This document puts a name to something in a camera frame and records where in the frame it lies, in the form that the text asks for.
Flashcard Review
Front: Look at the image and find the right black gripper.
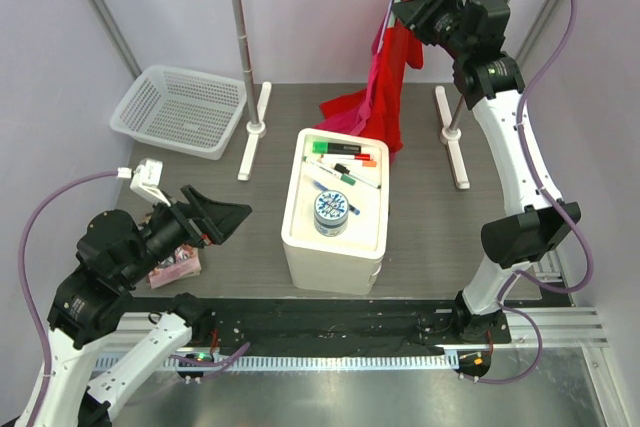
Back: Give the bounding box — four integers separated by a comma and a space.
390, 0, 471, 61

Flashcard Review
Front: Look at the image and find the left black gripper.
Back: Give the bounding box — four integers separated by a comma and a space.
122, 181, 253, 284

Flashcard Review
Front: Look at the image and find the red t shirt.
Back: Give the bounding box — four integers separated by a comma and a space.
319, 0, 425, 164

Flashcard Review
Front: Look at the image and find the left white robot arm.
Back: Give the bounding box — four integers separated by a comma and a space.
11, 185, 252, 426

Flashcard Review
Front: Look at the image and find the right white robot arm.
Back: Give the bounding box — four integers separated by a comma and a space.
392, 0, 581, 342

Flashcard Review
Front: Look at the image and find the pink t shirt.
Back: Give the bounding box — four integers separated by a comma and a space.
315, 18, 388, 136

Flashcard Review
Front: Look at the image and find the pink illustrated book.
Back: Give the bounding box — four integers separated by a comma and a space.
147, 244, 202, 289

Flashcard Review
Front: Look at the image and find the white plastic basket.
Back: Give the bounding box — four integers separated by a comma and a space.
109, 65, 247, 160

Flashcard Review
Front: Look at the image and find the blue patterned round tin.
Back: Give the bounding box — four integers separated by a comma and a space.
313, 190, 350, 237

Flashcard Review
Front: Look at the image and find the white foam box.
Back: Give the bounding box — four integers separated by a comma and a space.
281, 128, 390, 295

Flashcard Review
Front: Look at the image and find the green highlighter marker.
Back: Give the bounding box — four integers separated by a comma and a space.
312, 141, 361, 155

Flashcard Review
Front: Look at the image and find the green capped white marker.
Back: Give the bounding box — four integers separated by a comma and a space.
303, 157, 381, 189

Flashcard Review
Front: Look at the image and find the blue ballpoint pen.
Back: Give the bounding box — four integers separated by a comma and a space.
311, 180, 361, 215

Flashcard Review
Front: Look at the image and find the red whiteboard marker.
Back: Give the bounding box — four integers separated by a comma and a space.
320, 154, 373, 162

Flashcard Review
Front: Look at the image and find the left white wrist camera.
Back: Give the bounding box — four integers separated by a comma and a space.
116, 158, 171, 207

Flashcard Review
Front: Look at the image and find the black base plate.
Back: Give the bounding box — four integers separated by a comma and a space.
119, 296, 514, 354

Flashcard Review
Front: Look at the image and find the white slotted cable duct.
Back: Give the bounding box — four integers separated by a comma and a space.
92, 354, 460, 373

